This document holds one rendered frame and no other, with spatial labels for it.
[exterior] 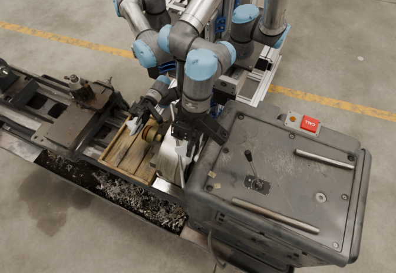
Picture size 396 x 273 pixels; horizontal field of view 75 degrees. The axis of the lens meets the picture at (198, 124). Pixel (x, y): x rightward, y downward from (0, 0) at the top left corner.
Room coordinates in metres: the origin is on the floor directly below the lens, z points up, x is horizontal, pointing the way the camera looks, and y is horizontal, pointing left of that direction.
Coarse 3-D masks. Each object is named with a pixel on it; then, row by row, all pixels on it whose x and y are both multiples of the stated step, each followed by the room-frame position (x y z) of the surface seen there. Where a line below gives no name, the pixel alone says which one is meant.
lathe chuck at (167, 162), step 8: (168, 136) 0.47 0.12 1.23; (168, 144) 0.44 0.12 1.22; (160, 152) 0.42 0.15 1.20; (168, 152) 0.41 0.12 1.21; (160, 160) 0.39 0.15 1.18; (168, 160) 0.39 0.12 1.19; (176, 160) 0.38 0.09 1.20; (160, 168) 0.37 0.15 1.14; (168, 168) 0.37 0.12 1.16; (176, 168) 0.36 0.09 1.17; (160, 176) 0.36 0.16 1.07; (168, 176) 0.35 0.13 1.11
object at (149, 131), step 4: (144, 128) 0.58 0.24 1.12; (148, 128) 0.58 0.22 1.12; (152, 128) 0.57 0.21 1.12; (156, 128) 0.58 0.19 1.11; (144, 132) 0.56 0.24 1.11; (148, 132) 0.55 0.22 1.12; (152, 132) 0.55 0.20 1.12; (156, 132) 0.55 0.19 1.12; (144, 136) 0.54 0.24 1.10; (148, 136) 0.54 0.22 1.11; (152, 136) 0.53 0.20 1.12; (156, 136) 0.54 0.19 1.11; (160, 136) 0.54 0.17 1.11; (148, 140) 0.52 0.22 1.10; (152, 140) 0.52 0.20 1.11; (156, 140) 0.52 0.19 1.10; (160, 140) 0.52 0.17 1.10
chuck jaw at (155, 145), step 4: (152, 144) 0.50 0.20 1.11; (156, 144) 0.50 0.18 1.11; (160, 144) 0.50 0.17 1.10; (152, 148) 0.49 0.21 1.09; (156, 148) 0.48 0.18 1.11; (152, 152) 0.46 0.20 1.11; (156, 152) 0.46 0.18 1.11; (152, 156) 0.45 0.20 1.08; (156, 156) 0.44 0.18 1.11; (152, 160) 0.42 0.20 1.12; (156, 160) 0.42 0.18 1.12; (152, 164) 0.41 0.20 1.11; (160, 172) 0.37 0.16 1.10
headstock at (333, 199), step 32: (256, 128) 0.49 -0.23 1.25; (288, 128) 0.49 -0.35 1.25; (224, 160) 0.36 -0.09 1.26; (256, 160) 0.35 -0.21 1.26; (288, 160) 0.35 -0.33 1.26; (352, 160) 0.35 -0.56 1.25; (192, 192) 0.24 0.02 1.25; (224, 192) 0.24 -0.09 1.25; (256, 192) 0.24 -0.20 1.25; (288, 192) 0.24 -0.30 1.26; (320, 192) 0.24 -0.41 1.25; (352, 192) 0.23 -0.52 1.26; (224, 224) 0.18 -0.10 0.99; (256, 224) 0.14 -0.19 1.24; (288, 224) 0.14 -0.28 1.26; (320, 224) 0.13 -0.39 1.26; (352, 224) 0.13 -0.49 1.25; (288, 256) 0.06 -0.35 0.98; (320, 256) 0.04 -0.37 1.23; (352, 256) 0.04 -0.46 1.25
